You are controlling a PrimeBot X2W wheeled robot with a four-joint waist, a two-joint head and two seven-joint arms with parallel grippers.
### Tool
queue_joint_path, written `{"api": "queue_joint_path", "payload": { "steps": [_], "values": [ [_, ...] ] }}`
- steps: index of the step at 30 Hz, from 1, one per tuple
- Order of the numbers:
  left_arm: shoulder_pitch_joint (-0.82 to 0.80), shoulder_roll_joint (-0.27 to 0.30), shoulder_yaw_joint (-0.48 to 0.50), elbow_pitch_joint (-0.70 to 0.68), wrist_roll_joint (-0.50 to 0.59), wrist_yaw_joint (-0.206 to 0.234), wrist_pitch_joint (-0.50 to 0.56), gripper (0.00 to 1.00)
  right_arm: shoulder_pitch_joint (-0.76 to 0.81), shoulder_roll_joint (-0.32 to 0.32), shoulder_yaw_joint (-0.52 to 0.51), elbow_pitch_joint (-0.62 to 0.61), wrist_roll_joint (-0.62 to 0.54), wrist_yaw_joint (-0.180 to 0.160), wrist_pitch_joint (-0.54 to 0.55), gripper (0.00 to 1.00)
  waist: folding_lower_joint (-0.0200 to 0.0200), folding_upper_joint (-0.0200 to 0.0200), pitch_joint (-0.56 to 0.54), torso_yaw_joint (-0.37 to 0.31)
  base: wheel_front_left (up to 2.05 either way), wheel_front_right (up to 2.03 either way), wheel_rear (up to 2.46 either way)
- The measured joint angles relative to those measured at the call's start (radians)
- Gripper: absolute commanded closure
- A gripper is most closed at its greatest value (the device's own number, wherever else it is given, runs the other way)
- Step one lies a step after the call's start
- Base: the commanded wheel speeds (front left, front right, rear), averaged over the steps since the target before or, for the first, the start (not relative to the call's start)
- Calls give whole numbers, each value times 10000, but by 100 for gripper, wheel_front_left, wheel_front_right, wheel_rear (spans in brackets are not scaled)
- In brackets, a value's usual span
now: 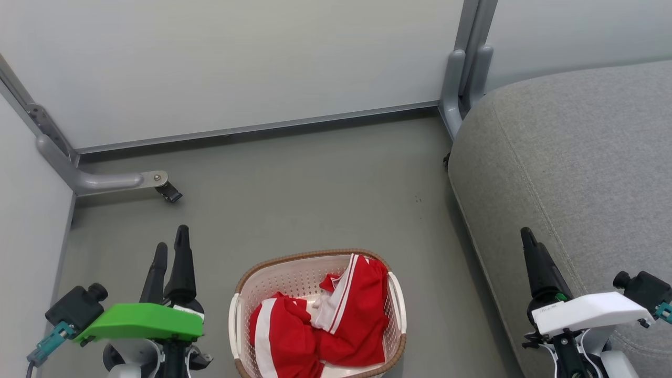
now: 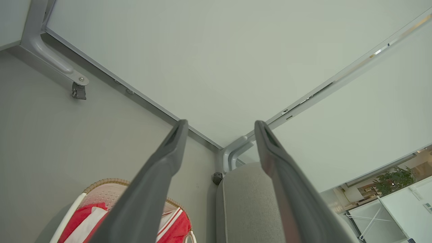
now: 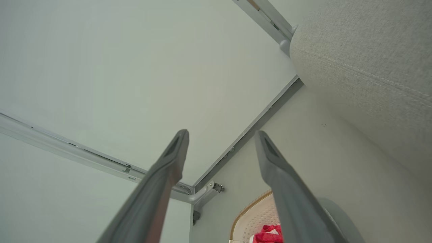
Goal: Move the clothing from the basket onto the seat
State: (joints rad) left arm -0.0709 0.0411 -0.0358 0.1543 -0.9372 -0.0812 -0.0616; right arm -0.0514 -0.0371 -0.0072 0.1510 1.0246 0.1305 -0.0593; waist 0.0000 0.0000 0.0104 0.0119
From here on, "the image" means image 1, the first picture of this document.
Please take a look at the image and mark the grey fabric sofa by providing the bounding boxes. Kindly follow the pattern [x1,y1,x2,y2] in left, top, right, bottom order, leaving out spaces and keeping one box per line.
[447,59,672,378]

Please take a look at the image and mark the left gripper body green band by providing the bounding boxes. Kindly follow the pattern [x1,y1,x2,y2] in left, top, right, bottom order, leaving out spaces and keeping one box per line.
[73,302,205,345]

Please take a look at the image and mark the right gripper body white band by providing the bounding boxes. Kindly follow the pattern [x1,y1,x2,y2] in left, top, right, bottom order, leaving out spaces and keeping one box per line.
[527,291,656,337]

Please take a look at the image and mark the red garment narrow white stripes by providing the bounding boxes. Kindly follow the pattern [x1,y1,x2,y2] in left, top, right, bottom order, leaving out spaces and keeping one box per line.
[314,254,392,368]

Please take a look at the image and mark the grey partition foot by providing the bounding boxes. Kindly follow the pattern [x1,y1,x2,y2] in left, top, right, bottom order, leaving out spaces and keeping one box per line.
[36,134,169,196]

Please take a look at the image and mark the white laundry basket brown rim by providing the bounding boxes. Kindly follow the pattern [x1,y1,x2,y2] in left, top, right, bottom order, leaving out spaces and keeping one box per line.
[228,248,408,378]

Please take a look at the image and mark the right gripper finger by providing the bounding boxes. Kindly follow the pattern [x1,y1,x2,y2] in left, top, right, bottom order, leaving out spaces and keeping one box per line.
[520,227,573,308]

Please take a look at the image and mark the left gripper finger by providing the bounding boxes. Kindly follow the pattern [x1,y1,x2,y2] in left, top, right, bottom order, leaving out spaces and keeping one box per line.
[139,242,169,305]
[163,225,198,306]

